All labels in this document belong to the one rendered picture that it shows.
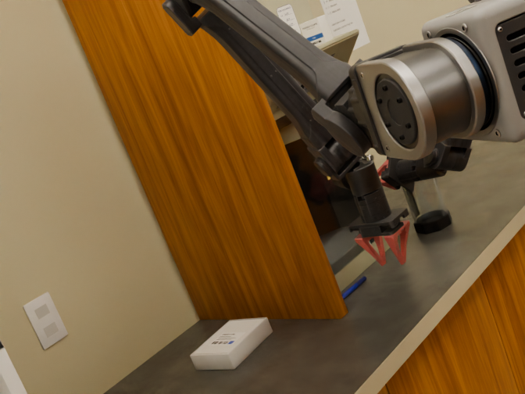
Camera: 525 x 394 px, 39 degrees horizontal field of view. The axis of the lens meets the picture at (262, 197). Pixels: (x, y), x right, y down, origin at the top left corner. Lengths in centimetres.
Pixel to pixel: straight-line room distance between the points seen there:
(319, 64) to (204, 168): 72
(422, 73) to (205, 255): 114
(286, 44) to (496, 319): 102
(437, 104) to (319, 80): 27
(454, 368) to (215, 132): 74
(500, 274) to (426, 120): 114
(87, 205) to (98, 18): 45
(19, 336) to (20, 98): 55
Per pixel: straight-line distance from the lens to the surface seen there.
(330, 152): 132
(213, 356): 166
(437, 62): 84
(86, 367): 185
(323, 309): 169
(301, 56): 107
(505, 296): 192
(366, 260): 190
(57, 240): 181
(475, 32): 84
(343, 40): 178
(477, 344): 180
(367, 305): 169
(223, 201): 173
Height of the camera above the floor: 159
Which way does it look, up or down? 12 degrees down
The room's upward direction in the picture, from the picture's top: 22 degrees counter-clockwise
